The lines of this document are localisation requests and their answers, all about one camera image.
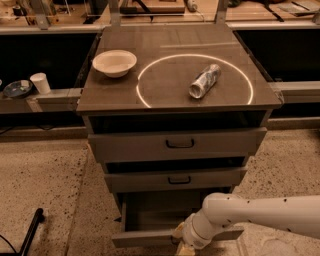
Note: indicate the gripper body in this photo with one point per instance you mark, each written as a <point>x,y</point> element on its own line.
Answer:
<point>189,232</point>

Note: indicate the grey bottom drawer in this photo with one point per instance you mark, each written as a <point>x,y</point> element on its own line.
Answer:
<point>148,218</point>

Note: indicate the grey drawer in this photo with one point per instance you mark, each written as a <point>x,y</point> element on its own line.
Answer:
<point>148,218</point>
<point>177,145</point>
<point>174,174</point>

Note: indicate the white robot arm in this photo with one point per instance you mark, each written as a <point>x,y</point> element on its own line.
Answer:
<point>219,212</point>

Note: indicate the grey middle drawer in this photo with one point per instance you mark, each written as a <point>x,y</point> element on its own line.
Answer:
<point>174,174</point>

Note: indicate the grey top drawer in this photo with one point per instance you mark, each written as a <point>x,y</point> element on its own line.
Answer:
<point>177,145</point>

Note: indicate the grey drawer cabinet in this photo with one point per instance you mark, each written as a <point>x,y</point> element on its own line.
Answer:
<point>154,95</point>

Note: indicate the black bar on floor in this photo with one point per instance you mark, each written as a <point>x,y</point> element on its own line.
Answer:
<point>37,219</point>

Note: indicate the silver patterned can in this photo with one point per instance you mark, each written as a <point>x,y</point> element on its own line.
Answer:
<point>204,81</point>

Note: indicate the white bowl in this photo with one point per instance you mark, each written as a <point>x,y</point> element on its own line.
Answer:
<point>114,63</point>

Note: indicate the white paper cup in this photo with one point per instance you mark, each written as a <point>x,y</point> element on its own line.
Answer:
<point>41,83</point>

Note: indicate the grey side shelf rail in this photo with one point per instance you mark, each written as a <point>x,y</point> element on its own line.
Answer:
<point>58,100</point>

